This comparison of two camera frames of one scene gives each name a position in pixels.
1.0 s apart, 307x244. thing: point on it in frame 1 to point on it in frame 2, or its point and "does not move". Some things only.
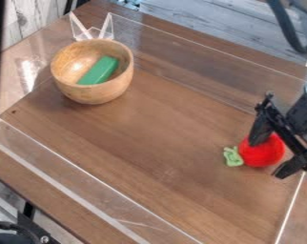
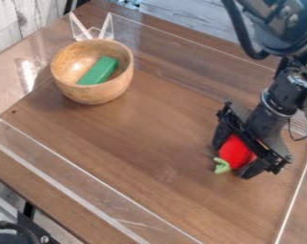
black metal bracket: [26, 221] does not move
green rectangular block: [102, 70] does not move
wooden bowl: [92, 70] does not move
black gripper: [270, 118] to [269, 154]
